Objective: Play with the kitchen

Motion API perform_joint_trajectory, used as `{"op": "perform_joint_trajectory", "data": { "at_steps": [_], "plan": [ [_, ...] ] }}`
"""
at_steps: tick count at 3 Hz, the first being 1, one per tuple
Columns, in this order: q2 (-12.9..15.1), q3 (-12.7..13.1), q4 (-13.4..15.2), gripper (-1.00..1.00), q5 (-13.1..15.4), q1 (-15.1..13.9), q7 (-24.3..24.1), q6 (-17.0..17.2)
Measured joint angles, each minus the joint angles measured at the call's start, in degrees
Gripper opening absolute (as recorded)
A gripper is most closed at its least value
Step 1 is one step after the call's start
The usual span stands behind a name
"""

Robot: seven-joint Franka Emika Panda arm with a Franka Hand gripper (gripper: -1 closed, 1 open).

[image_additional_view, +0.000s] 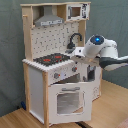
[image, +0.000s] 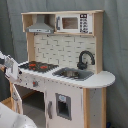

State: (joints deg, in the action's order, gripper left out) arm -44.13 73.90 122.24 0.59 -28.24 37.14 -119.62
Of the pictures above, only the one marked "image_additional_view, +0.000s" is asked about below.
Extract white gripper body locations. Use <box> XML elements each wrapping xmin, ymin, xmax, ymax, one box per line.
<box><xmin>70</xmin><ymin>47</ymin><xmax>85</xmax><ymax>61</ymax></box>

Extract white oven door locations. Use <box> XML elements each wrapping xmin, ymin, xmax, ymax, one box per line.
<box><xmin>49</xmin><ymin>82</ymin><xmax>93</xmax><ymax>124</ymax></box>

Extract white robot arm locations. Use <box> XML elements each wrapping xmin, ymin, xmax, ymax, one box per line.
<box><xmin>71</xmin><ymin>35</ymin><xmax>128</xmax><ymax>71</ymax></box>

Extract wooden toy kitchen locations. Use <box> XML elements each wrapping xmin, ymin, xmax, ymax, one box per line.
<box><xmin>19</xmin><ymin>1</ymin><xmax>107</xmax><ymax>127</ymax></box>

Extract black toy faucet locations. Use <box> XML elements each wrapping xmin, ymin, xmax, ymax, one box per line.
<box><xmin>67</xmin><ymin>33</ymin><xmax>82</xmax><ymax>49</ymax></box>

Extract metal sink basin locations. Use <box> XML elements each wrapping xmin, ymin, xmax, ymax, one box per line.
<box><xmin>65</xmin><ymin>48</ymin><xmax>75</xmax><ymax>54</ymax></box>

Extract right oven knob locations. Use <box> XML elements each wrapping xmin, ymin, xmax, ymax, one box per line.
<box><xmin>71</xmin><ymin>66</ymin><xmax>79</xmax><ymax>73</ymax></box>

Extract oven knob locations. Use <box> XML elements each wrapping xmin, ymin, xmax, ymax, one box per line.
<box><xmin>71</xmin><ymin>66</ymin><xmax>79</xmax><ymax>73</ymax></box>
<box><xmin>54</xmin><ymin>73</ymin><xmax>60</xmax><ymax>79</ymax></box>

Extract black stovetop red burners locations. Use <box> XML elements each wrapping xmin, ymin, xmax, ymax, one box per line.
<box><xmin>34</xmin><ymin>53</ymin><xmax>70</xmax><ymax>66</ymax></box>

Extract left oven knob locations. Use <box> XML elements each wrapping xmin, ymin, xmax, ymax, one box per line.
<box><xmin>54</xmin><ymin>73</ymin><xmax>60</xmax><ymax>79</ymax></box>

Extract toy microwave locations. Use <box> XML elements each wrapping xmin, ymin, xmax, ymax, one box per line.
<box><xmin>66</xmin><ymin>3</ymin><xmax>90</xmax><ymax>21</ymax></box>

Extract grey range hood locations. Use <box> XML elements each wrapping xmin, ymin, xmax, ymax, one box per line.
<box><xmin>35</xmin><ymin>5</ymin><xmax>64</xmax><ymax>27</ymax></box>

